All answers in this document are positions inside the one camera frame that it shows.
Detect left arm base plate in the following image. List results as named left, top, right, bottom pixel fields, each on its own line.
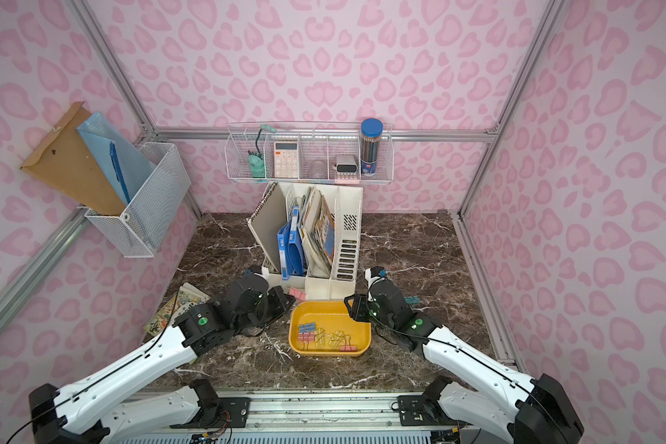
left=171, top=397, right=252, bottom=430

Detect clear glass jar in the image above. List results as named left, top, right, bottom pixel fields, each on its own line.
left=308, top=160, right=329, bottom=181

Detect white mesh wall basket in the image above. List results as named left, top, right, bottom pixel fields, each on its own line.
left=85, top=142, right=191, bottom=258

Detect light blue document folder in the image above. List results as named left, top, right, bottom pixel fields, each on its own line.
left=77, top=112, right=155, bottom=205

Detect brown kraft envelope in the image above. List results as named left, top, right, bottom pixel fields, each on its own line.
left=20, top=102, right=126, bottom=216

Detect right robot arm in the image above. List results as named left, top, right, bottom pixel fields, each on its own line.
left=344, top=266, right=585, bottom=443

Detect white desktop file organizer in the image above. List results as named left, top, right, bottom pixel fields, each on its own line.
left=247, top=182, right=364, bottom=300

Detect books in organizer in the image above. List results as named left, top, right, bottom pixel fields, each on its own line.
left=300, top=187, right=336, bottom=279

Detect clear wall shelf organizer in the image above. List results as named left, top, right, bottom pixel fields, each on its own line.
left=225, top=122, right=395, bottom=185

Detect green desk lamp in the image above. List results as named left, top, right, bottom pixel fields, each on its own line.
left=248, top=125, right=277, bottom=179

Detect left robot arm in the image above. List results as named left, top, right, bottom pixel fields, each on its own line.
left=27, top=268, right=295, bottom=443

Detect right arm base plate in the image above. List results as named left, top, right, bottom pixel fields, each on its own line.
left=390, top=395, right=468, bottom=427

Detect white digital clock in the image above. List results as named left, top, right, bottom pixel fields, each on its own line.
left=334, top=155, right=359, bottom=181

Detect pink white calculator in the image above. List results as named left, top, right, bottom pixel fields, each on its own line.
left=274, top=142, right=299, bottom=179

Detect blue binder clip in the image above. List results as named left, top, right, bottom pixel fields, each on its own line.
left=299, top=323, right=316, bottom=334

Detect blue lid pencil tube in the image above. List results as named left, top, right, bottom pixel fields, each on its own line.
left=360, top=118, right=384, bottom=176

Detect illustrated children's book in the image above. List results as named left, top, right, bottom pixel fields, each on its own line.
left=144, top=283, right=210, bottom=337

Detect grey spiral notebook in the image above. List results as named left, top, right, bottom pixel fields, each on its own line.
left=247, top=182, right=288, bottom=273

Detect blue binder folder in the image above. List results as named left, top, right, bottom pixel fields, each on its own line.
left=277, top=205, right=307, bottom=280

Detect yellow plastic storage box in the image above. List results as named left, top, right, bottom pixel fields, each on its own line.
left=289, top=300, right=372, bottom=357

